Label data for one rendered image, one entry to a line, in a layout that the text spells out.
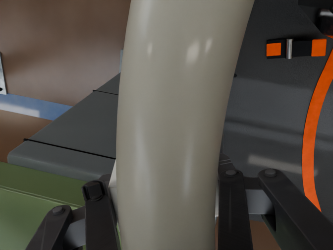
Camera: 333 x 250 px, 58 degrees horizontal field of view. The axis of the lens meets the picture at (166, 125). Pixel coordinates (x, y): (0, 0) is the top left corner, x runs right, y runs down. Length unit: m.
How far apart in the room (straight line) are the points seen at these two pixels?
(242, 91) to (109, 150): 0.76
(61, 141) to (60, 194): 0.15
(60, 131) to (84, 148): 0.09
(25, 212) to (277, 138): 1.04
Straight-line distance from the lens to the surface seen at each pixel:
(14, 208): 0.58
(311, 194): 1.51
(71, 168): 0.57
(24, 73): 1.55
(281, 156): 1.39
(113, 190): 0.16
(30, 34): 1.49
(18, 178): 0.59
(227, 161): 0.18
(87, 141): 0.65
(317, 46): 1.20
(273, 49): 1.22
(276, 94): 1.28
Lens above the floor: 1.22
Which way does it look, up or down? 64 degrees down
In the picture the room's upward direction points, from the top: 154 degrees counter-clockwise
